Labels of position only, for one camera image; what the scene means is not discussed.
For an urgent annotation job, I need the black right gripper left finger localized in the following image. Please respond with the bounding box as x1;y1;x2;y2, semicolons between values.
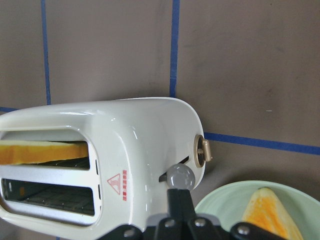
154;189;187;240

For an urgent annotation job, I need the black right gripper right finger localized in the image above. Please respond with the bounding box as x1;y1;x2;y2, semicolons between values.
178;189;223;240

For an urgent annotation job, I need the white two-slot toaster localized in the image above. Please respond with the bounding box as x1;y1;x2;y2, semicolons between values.
0;97;212;240

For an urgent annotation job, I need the bread slice in toaster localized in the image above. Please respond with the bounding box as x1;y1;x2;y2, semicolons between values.
0;140;89;165

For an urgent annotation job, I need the light green plate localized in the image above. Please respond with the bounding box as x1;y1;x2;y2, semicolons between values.
195;180;320;240

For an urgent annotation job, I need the toasted bread on plate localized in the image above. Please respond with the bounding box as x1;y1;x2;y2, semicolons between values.
242;187;304;240

